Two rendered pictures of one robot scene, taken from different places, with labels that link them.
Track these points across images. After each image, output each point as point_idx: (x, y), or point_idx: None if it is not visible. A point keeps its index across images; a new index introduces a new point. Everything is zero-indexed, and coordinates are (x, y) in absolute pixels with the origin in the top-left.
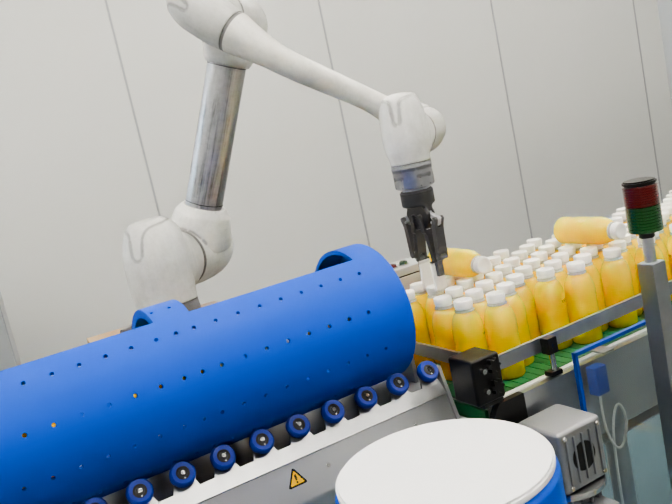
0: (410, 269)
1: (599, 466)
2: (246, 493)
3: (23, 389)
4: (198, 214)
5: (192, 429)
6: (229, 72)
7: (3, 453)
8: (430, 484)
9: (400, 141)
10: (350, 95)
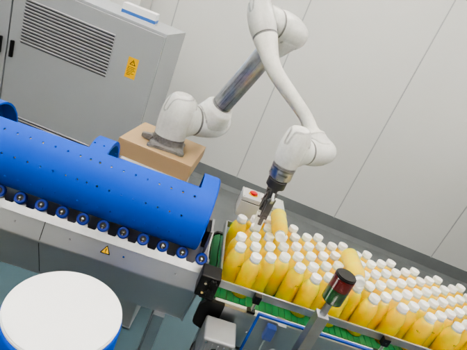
0: None
1: None
2: (81, 239)
3: (14, 135)
4: (212, 107)
5: (70, 200)
6: None
7: None
8: (42, 313)
9: (281, 152)
10: (295, 109)
